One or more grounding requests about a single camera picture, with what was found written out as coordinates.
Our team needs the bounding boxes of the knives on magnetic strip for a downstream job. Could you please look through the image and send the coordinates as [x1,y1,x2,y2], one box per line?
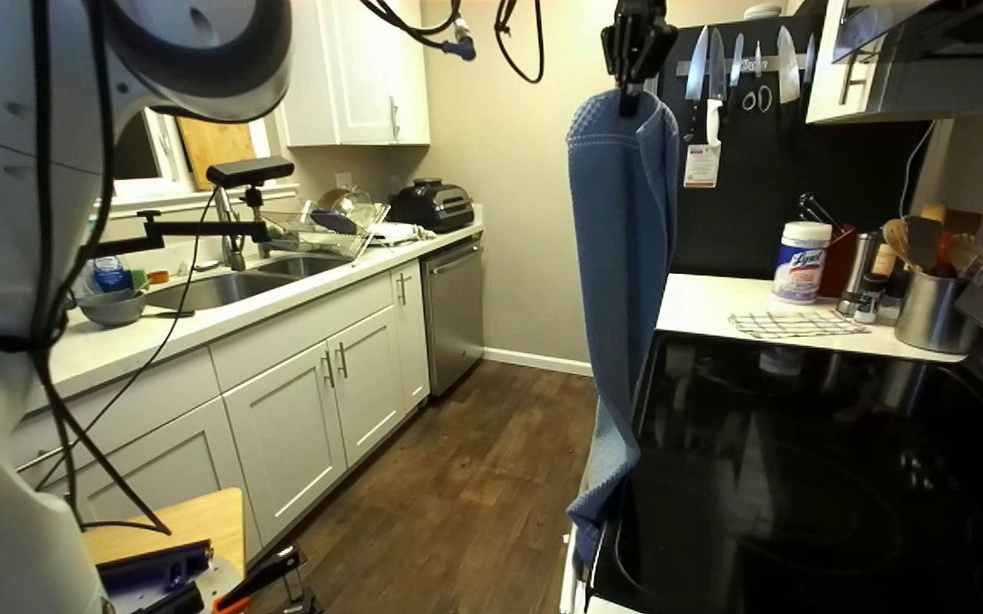
[684,28,816,110]

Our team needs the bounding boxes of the black waffle maker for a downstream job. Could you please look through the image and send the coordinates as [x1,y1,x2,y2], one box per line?
[389,179,474,233]

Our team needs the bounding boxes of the stainless dishwasher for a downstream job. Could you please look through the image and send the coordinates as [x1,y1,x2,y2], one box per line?
[424,240,480,399]

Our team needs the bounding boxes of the stainless steel electric stove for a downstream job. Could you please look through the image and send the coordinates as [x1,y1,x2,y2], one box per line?
[560,267,983,614]

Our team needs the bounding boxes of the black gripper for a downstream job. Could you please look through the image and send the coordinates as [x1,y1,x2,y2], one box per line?
[601,0,680,115]

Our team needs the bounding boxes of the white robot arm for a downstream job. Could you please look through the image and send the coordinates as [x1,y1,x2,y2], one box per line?
[0,0,295,614]

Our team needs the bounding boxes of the white sink base cabinets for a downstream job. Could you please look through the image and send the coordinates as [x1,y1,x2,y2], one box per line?
[9,264,425,553]

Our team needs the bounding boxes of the metal utensil crock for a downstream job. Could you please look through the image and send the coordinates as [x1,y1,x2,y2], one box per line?
[894,268,975,353]

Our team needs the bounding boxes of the disinfecting wipes canister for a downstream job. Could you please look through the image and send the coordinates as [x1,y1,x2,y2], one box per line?
[774,220,834,300]

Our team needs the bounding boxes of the wooden stool with tools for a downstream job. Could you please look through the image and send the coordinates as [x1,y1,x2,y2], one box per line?
[80,486,323,614]

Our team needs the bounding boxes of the wooden cutting board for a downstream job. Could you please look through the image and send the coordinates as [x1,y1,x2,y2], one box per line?
[179,115,251,192]

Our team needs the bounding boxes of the black camera on stand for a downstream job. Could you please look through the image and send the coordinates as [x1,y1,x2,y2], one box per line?
[89,158,295,268]

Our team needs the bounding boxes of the white trivet mat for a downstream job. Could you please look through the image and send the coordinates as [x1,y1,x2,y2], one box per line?
[726,311,867,336]

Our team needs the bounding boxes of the black refrigerator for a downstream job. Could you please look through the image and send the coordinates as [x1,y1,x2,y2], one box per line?
[657,0,924,300]

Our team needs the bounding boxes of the light blue towel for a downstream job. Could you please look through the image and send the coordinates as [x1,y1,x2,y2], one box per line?
[568,88,680,571]

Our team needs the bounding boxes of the kitchen sink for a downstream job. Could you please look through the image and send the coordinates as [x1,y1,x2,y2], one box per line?
[144,257,341,314]

